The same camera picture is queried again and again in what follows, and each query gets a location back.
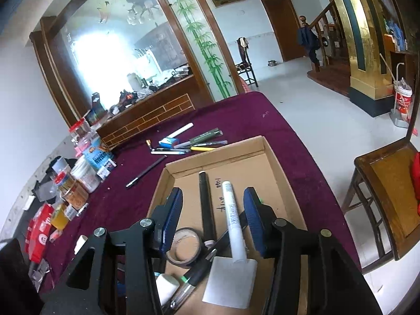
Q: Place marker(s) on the cardboard tray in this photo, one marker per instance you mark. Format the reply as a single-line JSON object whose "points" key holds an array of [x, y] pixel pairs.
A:
{"points": [[236, 167]]}

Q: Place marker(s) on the wooden shelf cabinet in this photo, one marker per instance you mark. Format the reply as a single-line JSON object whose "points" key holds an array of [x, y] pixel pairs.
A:
{"points": [[410, 65]]}

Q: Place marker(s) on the red white bucket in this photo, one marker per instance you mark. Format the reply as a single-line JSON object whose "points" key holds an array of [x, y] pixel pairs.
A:
{"points": [[402, 100]]}

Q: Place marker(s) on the yellow box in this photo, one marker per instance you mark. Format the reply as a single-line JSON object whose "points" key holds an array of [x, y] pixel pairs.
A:
{"points": [[60, 218]]}

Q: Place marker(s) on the clear jar white contents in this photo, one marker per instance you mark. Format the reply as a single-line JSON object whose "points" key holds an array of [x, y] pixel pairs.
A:
{"points": [[85, 177]]}

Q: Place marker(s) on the black pen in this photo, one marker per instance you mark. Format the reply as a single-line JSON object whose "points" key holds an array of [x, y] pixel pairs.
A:
{"points": [[147, 170]]}

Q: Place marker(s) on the pink bottle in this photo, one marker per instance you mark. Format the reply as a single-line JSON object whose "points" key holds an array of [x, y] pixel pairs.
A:
{"points": [[82, 147]]}

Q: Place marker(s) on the brown wooden door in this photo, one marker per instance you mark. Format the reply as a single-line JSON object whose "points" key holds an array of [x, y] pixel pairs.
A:
{"points": [[285, 29]]}

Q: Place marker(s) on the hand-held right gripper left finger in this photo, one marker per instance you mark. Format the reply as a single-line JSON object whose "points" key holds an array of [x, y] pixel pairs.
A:
{"points": [[172, 216]]}

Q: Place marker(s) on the clutter pile on counter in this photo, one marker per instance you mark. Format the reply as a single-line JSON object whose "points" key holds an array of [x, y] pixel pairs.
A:
{"points": [[128, 98]]}

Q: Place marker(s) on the metal bowl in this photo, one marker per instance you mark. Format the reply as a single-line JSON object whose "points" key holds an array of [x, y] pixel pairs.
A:
{"points": [[272, 63]]}

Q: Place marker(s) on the white marker pen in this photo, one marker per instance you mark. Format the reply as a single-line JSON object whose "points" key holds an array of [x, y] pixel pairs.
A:
{"points": [[233, 223]]}

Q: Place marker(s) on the red paper bag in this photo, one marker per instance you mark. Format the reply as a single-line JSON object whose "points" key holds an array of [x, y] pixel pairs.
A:
{"points": [[39, 233]]}

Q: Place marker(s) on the wooden chair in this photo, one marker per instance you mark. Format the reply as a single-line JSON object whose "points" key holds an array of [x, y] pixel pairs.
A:
{"points": [[384, 177]]}

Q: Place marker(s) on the black marker pale caps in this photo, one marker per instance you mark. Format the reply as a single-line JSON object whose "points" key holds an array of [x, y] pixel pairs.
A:
{"points": [[206, 203]]}

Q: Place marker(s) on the chandelier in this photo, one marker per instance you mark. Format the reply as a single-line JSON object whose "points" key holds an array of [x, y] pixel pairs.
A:
{"points": [[142, 6]]}

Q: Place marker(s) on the red cloth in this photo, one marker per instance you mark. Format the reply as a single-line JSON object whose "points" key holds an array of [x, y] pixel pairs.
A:
{"points": [[416, 183]]}

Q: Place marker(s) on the wooden brick pattern counter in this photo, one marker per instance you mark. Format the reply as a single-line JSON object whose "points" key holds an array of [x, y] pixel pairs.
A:
{"points": [[147, 115]]}

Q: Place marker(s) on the clear silver pen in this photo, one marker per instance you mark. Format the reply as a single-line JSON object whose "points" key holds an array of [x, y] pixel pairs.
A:
{"points": [[210, 143]]}

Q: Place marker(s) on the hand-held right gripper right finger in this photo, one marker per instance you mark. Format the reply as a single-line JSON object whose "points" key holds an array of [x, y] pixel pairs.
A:
{"points": [[252, 223]]}

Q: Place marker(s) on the blue eraser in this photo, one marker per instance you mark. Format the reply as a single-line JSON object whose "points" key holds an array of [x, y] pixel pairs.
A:
{"points": [[169, 142]]}

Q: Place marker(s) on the gold pillar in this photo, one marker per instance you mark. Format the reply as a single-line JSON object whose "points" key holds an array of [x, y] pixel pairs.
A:
{"points": [[364, 55]]}

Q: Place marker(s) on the black marker green caps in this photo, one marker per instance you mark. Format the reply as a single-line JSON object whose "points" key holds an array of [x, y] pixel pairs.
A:
{"points": [[221, 238]]}

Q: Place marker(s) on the white blue pen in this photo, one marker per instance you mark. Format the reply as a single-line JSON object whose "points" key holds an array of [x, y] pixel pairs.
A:
{"points": [[170, 151]]}

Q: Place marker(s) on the wooden stair railing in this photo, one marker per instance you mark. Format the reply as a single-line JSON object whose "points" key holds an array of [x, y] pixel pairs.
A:
{"points": [[323, 13]]}

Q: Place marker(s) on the yellow pen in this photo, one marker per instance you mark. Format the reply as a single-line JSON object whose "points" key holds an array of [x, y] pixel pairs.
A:
{"points": [[203, 148]]}

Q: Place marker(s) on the clear jar red lid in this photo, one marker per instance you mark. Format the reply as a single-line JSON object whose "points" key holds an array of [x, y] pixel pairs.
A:
{"points": [[78, 131]]}

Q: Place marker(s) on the bamboo painted panel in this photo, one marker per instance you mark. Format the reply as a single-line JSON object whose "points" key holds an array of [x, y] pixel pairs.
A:
{"points": [[200, 39]]}

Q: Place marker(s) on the clear ballpoint pen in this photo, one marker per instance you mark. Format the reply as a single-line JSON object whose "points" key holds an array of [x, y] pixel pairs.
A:
{"points": [[183, 295]]}

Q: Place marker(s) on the dark blue jacket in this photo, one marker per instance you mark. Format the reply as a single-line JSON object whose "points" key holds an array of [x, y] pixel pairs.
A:
{"points": [[306, 39]]}

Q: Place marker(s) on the silver blister pack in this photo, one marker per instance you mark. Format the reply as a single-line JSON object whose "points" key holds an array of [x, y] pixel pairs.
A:
{"points": [[39, 274]]}

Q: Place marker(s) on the dark chair with cloth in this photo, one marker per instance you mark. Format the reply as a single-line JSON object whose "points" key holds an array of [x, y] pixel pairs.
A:
{"points": [[246, 69]]}

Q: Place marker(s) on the green pen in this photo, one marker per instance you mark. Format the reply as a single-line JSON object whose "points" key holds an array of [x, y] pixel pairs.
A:
{"points": [[206, 135]]}

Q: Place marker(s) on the black tape roll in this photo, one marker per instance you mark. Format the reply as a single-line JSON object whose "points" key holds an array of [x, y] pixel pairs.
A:
{"points": [[180, 263]]}

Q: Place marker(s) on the glass partition wooden frame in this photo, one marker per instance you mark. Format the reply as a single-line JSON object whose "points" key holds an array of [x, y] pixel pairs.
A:
{"points": [[115, 39]]}

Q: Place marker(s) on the white chalk marker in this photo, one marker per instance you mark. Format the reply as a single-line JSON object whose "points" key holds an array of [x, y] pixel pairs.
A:
{"points": [[182, 130]]}

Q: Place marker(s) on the blue white snack container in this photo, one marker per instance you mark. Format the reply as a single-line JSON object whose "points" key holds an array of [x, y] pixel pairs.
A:
{"points": [[96, 157]]}

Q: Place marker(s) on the small white blue box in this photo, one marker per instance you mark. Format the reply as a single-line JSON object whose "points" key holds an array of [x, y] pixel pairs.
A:
{"points": [[106, 170]]}

